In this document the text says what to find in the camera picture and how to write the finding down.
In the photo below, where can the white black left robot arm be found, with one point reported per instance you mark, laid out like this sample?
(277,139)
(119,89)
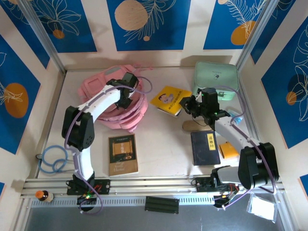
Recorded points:
(79,130)

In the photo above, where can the aluminium frame post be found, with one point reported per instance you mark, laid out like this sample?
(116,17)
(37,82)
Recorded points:
(45,38)
(252,33)

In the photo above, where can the beige fabric pencil case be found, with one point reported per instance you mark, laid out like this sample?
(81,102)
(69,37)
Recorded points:
(190,126)

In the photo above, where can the navy book with yellow label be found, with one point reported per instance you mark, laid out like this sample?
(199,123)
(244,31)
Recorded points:
(202,151)

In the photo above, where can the aluminium mounting rail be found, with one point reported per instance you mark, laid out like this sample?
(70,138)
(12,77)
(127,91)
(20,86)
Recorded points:
(149,184)

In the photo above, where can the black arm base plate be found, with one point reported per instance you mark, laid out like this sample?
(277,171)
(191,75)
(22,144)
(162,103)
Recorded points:
(103,186)
(202,185)

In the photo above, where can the black ribbed block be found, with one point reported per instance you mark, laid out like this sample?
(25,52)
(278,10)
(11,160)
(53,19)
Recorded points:
(161,204)

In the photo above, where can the slotted metal strip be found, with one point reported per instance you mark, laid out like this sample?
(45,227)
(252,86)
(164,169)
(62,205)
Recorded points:
(120,201)

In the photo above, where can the yellow cartoon cover book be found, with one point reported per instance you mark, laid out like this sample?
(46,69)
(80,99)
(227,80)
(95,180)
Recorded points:
(166,98)

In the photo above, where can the clear bag with white card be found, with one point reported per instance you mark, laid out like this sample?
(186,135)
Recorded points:
(262,208)

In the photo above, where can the aluminium side rail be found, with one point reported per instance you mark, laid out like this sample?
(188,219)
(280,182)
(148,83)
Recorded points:
(250,134)

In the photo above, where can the blue floral wall poster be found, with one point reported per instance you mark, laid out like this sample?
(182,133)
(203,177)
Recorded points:
(269,36)
(216,24)
(9,72)
(168,36)
(79,29)
(276,108)
(21,33)

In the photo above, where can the dark brown tan book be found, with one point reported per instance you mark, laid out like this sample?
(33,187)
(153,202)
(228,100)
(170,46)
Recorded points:
(122,156)

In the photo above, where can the light blue tissue packet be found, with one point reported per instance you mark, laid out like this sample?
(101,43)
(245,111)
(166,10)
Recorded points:
(237,119)

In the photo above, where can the orange tape roll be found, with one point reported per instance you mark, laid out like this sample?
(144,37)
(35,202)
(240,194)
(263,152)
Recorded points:
(227,150)

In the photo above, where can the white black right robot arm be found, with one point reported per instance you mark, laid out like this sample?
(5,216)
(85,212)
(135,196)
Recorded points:
(255,168)

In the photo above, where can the mint green zip case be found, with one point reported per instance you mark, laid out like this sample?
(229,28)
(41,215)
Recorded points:
(214,74)

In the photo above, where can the pink student backpack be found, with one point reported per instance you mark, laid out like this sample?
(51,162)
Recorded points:
(125,120)

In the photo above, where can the brown bottle with orange cap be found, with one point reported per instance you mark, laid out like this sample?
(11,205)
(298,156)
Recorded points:
(44,196)

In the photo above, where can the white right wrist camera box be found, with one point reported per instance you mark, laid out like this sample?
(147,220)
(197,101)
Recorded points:
(199,97)

